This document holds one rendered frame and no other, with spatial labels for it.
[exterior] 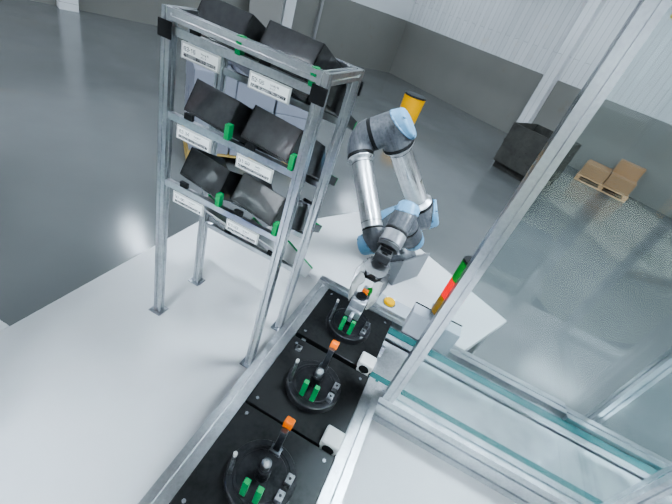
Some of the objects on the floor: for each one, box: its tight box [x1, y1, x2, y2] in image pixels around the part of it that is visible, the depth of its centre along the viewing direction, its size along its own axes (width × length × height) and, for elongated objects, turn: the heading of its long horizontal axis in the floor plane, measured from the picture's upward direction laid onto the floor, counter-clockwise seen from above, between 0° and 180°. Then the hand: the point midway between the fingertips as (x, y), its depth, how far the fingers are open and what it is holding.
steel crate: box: [493, 122, 554, 181], centre depth 692 cm, size 99×120×85 cm
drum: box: [400, 91, 427, 124], centre depth 690 cm, size 42×42×68 cm
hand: (359, 301), depth 107 cm, fingers closed on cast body, 4 cm apart
